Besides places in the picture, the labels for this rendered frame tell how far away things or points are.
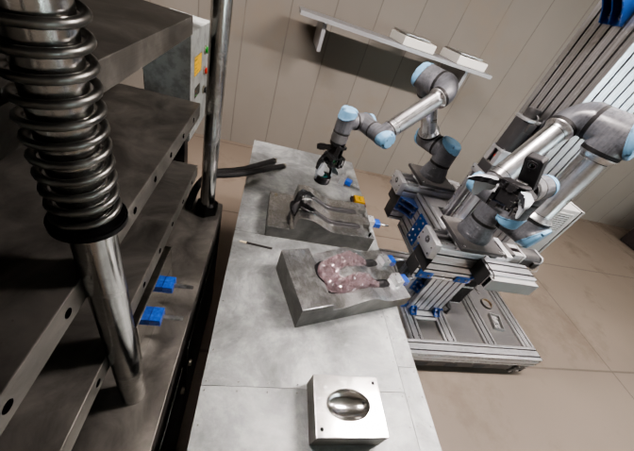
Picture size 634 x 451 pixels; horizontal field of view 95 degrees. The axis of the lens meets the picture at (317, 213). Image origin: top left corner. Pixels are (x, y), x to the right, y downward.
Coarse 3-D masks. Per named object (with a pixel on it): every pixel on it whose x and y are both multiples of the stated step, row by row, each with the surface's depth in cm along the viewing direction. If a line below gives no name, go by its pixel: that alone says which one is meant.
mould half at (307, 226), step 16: (272, 192) 145; (272, 208) 136; (288, 208) 139; (320, 208) 138; (352, 208) 150; (272, 224) 128; (288, 224) 131; (304, 224) 127; (320, 224) 128; (368, 224) 143; (304, 240) 133; (320, 240) 134; (336, 240) 134; (352, 240) 135; (368, 240) 136
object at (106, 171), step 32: (0, 64) 25; (96, 64) 28; (96, 96) 28; (32, 128) 27; (64, 128) 27; (32, 160) 29; (96, 160) 31; (96, 192) 33; (64, 224) 34; (96, 224) 35
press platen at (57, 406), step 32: (160, 192) 97; (160, 224) 87; (128, 256) 76; (128, 288) 69; (64, 352) 56; (96, 352) 58; (32, 384) 51; (64, 384) 53; (96, 384) 57; (32, 416) 48; (64, 416) 50; (0, 448) 45; (32, 448) 46; (64, 448) 47
